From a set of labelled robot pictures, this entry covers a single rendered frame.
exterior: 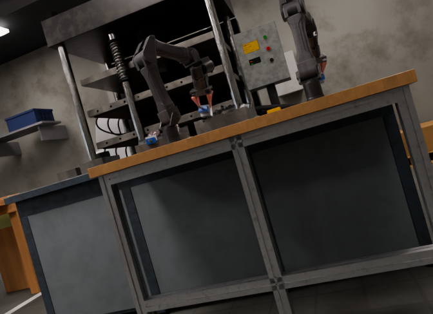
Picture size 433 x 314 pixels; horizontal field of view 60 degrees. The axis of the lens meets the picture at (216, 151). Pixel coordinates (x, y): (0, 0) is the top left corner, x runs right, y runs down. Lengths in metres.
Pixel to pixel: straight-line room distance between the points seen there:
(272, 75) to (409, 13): 3.06
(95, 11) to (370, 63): 3.50
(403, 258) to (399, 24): 4.25
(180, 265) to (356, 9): 4.21
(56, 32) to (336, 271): 2.50
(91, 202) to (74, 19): 1.48
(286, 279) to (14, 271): 3.11
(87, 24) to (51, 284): 1.75
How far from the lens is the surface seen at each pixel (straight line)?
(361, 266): 1.39
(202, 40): 2.75
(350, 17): 5.35
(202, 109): 1.78
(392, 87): 1.30
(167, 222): 1.91
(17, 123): 6.21
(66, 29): 3.07
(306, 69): 1.48
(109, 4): 2.93
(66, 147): 6.52
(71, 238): 2.18
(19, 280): 4.12
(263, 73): 2.66
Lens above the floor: 0.72
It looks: level
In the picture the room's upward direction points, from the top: 16 degrees counter-clockwise
